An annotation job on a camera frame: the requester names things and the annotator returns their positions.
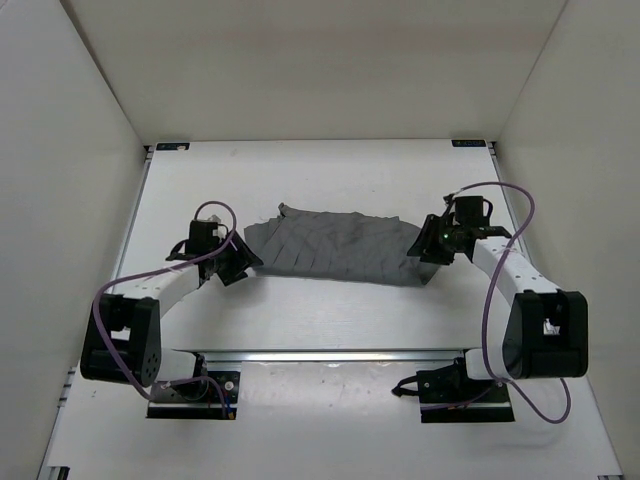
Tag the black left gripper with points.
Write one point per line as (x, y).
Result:
(244, 257)

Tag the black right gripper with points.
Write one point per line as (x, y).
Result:
(426, 248)

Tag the grey pleated skirt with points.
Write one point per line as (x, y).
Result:
(350, 247)

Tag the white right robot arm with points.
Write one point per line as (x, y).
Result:
(546, 332)

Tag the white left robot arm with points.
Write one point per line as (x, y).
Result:
(123, 338)

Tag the blue right corner label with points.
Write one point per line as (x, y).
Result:
(468, 143)

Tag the blue corner label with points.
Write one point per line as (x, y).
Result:
(172, 146)
(468, 143)

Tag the blue left corner label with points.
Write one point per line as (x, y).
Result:
(172, 146)

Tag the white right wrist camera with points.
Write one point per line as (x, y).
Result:
(450, 201)

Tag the aluminium table edge rail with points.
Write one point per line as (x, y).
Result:
(330, 356)

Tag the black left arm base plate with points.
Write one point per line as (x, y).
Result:
(199, 400)

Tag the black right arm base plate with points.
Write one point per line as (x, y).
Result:
(448, 396)

